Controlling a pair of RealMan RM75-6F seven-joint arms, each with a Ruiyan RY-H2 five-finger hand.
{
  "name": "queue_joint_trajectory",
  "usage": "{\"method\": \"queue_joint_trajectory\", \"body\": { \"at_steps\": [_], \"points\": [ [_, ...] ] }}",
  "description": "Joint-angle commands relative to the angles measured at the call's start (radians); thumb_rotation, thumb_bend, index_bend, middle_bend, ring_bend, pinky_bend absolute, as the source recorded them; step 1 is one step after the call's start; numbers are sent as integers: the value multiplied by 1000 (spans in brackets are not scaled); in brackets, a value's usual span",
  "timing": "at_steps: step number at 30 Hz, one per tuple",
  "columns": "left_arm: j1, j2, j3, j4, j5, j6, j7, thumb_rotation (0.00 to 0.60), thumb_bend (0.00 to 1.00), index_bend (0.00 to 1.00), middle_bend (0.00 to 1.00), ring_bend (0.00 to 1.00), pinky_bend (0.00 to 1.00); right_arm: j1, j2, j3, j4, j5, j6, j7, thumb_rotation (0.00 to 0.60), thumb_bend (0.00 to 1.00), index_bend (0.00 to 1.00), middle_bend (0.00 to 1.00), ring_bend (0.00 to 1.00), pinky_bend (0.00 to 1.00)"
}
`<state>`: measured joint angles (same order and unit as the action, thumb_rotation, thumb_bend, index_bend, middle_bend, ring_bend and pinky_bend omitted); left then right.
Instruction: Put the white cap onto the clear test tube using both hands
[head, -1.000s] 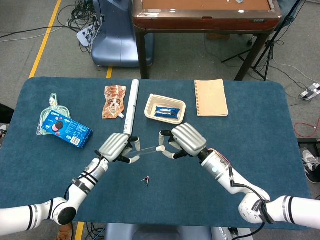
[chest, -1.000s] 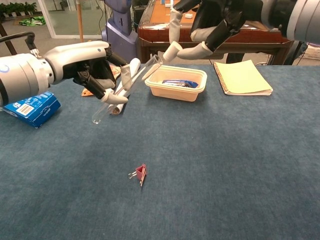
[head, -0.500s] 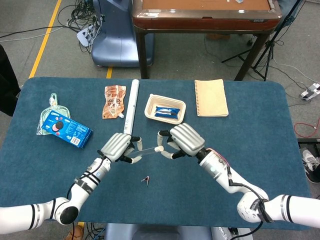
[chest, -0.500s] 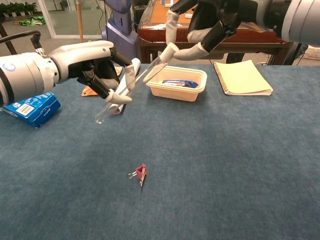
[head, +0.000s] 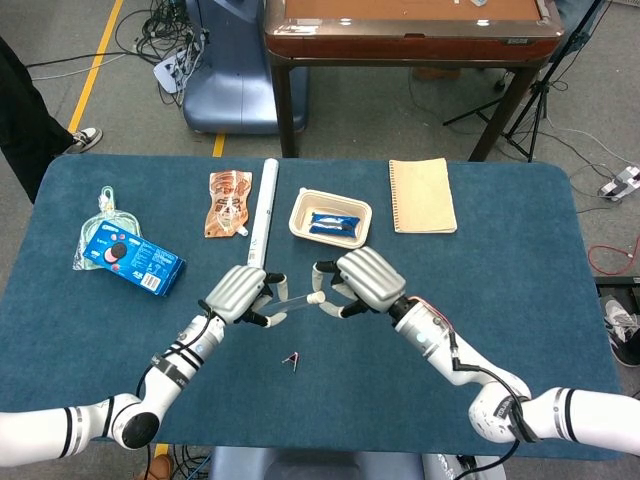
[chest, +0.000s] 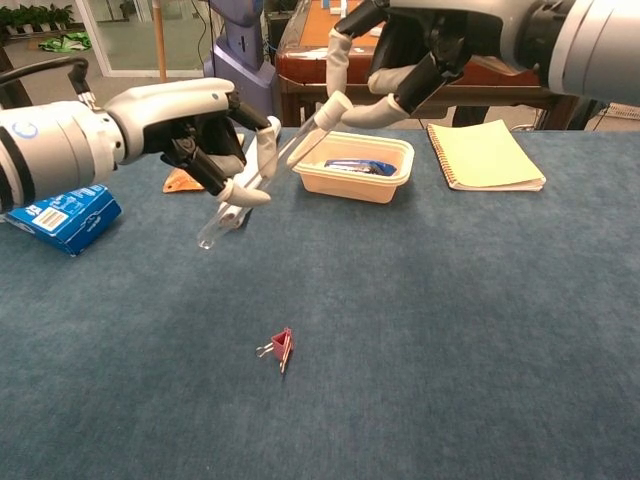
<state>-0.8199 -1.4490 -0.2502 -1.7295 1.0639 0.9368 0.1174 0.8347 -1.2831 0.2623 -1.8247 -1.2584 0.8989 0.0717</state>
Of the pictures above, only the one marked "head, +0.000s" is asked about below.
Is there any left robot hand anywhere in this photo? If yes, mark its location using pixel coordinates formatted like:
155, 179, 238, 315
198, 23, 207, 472
203, 264, 290, 329

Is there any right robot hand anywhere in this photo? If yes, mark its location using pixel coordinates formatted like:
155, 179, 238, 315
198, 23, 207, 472
311, 246, 407, 321

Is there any clear glass test tube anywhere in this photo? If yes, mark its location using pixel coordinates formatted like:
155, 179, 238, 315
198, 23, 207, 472
262, 293, 316, 319

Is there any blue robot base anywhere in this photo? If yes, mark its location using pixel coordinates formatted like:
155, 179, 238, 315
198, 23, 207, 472
182, 0, 310, 136

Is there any white rolled paper tube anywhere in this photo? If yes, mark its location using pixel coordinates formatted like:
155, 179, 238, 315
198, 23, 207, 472
245, 158, 281, 271

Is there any blue Oreo snack packet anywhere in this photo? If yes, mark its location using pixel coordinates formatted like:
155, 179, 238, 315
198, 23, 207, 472
308, 211, 361, 238

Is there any orange snack pouch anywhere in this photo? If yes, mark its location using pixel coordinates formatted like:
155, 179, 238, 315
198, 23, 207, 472
203, 170, 254, 240

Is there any beige plastic food container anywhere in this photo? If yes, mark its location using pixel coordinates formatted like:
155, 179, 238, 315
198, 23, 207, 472
288, 187, 374, 251

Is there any yellow spiral notebook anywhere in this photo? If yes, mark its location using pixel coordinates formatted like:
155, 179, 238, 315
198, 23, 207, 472
388, 157, 459, 235

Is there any blue Oreo cookie box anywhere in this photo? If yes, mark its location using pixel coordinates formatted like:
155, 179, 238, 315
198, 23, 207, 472
82, 220, 187, 297

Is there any blue felt table cover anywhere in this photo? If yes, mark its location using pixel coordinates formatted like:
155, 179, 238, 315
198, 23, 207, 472
0, 153, 624, 461

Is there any clear plastic bag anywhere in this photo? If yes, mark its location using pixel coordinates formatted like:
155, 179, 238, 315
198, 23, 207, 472
72, 185, 143, 272

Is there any grey-blue robot torso base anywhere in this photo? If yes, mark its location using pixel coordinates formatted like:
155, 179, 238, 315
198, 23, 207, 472
207, 446, 426, 480

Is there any brown shoe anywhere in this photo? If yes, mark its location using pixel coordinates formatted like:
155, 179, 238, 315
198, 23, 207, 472
137, 452, 175, 480

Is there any brown mahjong table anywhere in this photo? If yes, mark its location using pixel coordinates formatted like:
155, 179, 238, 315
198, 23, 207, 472
263, 0, 566, 162

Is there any black tripod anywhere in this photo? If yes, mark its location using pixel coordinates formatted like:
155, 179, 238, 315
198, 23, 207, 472
442, 0, 609, 164

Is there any grey sneaker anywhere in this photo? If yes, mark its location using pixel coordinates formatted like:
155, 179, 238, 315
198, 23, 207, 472
602, 294, 640, 369

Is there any white power strip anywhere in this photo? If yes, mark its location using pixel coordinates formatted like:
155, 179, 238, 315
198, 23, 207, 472
597, 166, 640, 203

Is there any standing person in black trousers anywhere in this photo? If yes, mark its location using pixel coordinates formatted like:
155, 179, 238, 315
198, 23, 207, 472
0, 34, 104, 205

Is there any red cable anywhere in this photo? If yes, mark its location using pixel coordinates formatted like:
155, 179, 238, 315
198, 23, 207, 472
587, 243, 640, 276

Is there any tangle of black cables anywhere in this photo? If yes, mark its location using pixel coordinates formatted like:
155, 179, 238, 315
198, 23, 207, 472
114, 0, 211, 109

